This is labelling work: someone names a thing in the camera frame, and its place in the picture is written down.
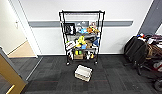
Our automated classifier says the printed red white pack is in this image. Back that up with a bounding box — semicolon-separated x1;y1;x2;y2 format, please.
65;40;77;51

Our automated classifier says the black Huel bag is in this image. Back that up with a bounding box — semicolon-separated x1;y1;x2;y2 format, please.
63;23;76;36

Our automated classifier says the black wire shelf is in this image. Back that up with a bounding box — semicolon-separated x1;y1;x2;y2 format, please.
58;9;106;66

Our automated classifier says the blue plush toy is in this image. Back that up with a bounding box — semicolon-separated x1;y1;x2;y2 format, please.
79;27;89;35

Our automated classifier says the orange white toy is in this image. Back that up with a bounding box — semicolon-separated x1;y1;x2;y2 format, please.
86;52;95;61

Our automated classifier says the black chair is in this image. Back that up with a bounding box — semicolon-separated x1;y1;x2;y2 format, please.
123;32;162;93

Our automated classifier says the blue white plush shark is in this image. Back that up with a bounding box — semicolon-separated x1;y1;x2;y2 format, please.
92;38;101;48

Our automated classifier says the orange plush toy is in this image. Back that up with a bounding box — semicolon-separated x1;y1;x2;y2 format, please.
86;25;99;35

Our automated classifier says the yellow plush toy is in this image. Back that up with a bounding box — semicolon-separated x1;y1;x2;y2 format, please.
75;35;87;48

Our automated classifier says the box with printed faces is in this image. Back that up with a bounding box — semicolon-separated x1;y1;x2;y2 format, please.
89;21;98;29

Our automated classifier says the brown cardboard box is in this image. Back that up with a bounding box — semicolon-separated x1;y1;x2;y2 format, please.
74;53;85;60

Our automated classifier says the wooden door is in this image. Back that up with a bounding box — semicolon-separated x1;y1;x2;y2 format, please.
0;49;28;94

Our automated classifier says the pale spotted woven basket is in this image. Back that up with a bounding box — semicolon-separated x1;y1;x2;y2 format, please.
74;64;94;83

